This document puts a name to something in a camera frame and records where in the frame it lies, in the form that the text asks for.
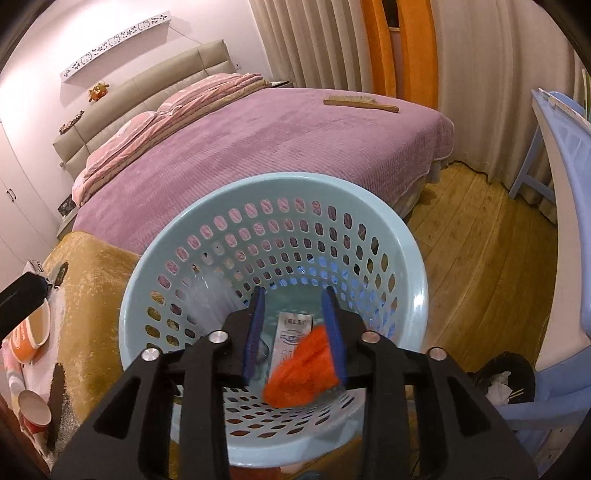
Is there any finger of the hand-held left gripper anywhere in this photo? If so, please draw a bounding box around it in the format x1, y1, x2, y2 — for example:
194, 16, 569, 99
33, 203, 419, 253
0, 272, 52, 344

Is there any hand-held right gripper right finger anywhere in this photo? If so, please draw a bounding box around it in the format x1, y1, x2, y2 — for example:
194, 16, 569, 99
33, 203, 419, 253
320, 286, 540, 480

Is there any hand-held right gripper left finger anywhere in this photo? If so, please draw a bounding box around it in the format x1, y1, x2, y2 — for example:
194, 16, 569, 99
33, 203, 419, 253
51, 285, 267, 480

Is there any small printed carton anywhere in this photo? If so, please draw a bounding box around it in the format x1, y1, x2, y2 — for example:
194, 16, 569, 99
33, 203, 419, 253
25, 260, 51, 287

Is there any orange bottle white cap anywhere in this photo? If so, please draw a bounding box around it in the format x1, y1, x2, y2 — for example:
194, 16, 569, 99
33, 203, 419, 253
10, 300, 51, 365

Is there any orange cloth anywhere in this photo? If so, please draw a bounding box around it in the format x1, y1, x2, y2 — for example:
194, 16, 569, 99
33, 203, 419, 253
263, 323, 341, 409

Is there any light blue plastic basket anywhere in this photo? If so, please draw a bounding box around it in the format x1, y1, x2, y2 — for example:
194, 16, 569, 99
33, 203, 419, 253
119, 173, 429, 468

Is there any black trash bin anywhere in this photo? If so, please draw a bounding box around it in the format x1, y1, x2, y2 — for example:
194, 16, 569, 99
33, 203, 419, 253
466, 352, 539, 407

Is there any white printed packet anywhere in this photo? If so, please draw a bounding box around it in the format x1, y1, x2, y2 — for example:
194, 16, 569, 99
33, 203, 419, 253
270, 313, 317, 384

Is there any clear plastic wrapper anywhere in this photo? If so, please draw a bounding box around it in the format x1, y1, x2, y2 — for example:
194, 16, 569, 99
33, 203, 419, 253
185, 272, 245, 342

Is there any white wardrobe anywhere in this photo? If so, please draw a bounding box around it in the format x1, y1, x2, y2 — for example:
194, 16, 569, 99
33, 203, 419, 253
0, 115, 63, 278

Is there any yellow printed blanket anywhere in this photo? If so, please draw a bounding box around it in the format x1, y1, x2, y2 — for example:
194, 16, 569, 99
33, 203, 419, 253
0, 231, 185, 480

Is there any grey nightstand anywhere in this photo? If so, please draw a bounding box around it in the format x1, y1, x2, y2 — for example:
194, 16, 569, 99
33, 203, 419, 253
56, 194, 80, 241

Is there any red paper cup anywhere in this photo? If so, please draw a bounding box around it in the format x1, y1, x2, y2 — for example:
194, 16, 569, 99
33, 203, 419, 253
17, 390, 54, 437

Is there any small brown headboard ornament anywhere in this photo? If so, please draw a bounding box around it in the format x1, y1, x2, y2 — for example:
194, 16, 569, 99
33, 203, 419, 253
58, 110, 86, 136

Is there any purple bed cover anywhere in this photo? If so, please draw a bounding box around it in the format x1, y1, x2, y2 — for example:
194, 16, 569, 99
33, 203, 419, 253
74, 85, 455, 259

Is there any pink folded quilt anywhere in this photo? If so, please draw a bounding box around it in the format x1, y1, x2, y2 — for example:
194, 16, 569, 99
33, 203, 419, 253
71, 73, 269, 206

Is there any wooden bed brush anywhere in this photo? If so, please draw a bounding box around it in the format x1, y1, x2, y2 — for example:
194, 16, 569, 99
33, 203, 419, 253
323, 93, 400, 113

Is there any white board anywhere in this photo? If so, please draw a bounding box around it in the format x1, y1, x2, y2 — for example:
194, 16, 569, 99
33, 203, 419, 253
531, 89, 591, 370

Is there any beige upholstered headboard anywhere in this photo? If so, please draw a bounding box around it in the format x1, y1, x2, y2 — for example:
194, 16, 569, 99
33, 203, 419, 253
52, 39, 242, 174

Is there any orange curtain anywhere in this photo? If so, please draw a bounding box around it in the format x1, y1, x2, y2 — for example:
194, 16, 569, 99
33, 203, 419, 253
398, 0, 439, 109
360, 0, 398, 97

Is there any beige curtain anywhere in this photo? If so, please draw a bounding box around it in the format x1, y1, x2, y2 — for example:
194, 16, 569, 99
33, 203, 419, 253
429, 0, 583, 222
249, 0, 377, 95

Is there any blue plastic chair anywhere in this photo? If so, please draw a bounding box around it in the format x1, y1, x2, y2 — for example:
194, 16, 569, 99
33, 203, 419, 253
501, 90, 591, 446

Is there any white patterned wall shelf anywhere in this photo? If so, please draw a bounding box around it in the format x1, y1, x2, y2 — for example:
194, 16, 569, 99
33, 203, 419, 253
60, 9, 172, 85

